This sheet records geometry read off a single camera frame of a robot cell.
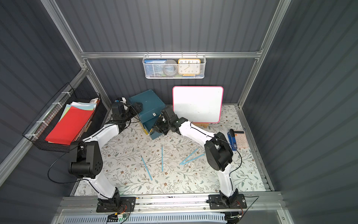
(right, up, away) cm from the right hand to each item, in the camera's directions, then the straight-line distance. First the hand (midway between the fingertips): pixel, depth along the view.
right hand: (153, 125), depth 85 cm
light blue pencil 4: (+22, -21, +7) cm, 31 cm away
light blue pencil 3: (+25, -23, +6) cm, 34 cm away
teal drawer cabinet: (-2, +12, +5) cm, 13 cm away
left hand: (-13, +12, +7) cm, 19 cm away
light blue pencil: (-5, -27, +2) cm, 27 cm away
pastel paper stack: (-34, +11, -6) cm, 37 cm away
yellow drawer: (-9, -6, +15) cm, 19 cm away
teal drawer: (-5, -1, +12) cm, 13 cm away
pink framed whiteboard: (+29, +14, +13) cm, 35 cm away
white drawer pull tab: (-1, +7, +6) cm, 9 cm away
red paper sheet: (-43, 0, -11) cm, 44 cm away
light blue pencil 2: (+4, -22, +6) cm, 24 cm away
